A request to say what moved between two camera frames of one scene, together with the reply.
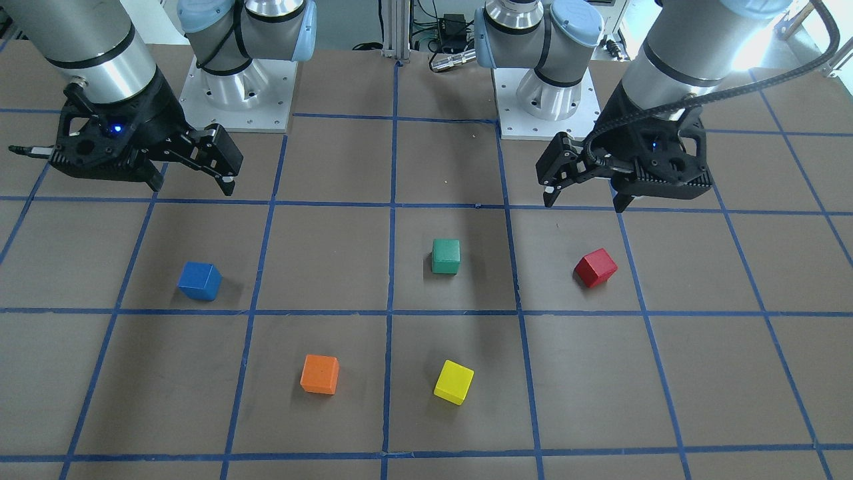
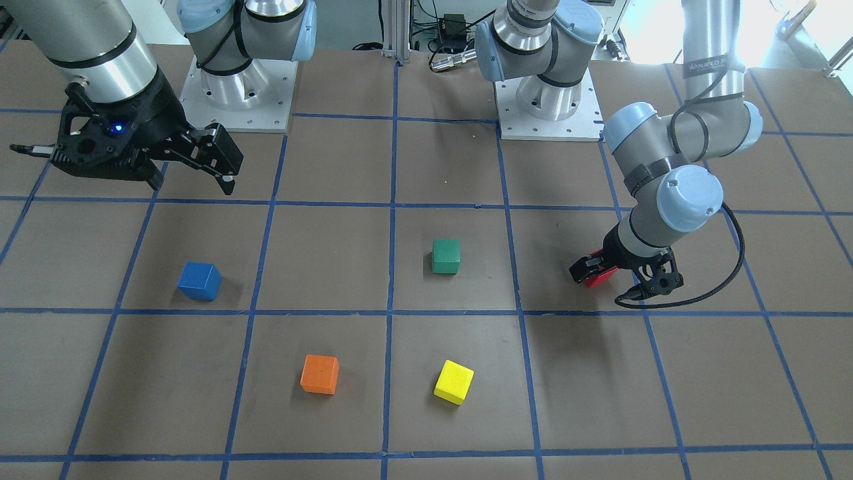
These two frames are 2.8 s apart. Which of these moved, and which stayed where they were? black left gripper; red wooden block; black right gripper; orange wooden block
Moved: black left gripper
Stayed: black right gripper; red wooden block; orange wooden block
